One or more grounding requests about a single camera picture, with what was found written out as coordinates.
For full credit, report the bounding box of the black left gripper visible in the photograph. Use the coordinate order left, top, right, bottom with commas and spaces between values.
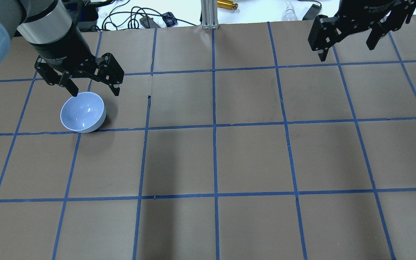
31, 25, 125, 97

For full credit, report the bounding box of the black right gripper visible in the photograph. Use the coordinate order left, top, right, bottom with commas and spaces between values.
308, 0, 416, 62

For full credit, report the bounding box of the blue bowl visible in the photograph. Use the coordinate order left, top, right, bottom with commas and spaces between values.
60, 92, 106, 133

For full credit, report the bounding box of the black flat device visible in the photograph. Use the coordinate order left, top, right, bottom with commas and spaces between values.
302, 4, 322, 20

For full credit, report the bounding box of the black power brick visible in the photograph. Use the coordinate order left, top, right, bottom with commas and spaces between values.
61, 0, 99, 32

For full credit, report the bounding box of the white light bulb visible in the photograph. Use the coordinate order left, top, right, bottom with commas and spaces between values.
282, 0, 298, 21

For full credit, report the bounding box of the black power adapter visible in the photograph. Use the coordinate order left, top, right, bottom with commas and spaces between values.
139, 15, 161, 29

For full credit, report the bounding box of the gold cylindrical tool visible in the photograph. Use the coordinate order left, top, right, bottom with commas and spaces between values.
217, 0, 238, 10

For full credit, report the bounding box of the black tangled cable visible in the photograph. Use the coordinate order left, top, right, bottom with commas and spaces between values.
101, 0, 198, 31

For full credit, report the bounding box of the aluminium extrusion post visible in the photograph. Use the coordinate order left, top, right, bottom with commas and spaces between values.
201, 0, 219, 30

